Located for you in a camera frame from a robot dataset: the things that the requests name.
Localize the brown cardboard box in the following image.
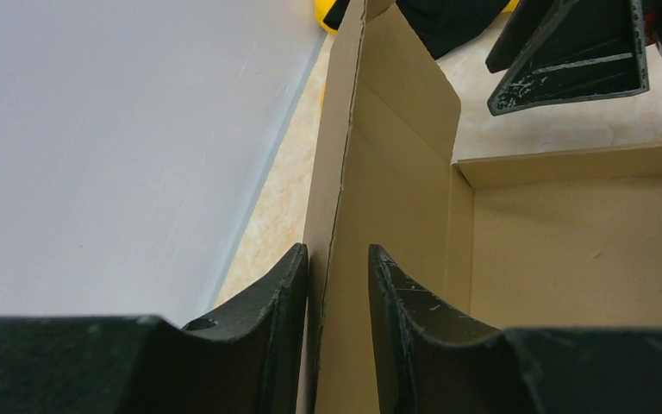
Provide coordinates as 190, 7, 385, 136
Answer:
303, 1, 662, 413

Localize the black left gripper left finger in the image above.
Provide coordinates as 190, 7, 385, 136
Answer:
0, 243, 309, 413

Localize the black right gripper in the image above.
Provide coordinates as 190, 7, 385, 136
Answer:
485, 0, 662, 116

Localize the yellow cloth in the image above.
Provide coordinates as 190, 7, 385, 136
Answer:
314, 0, 520, 34

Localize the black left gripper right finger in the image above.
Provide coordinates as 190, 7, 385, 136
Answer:
368, 244, 662, 413

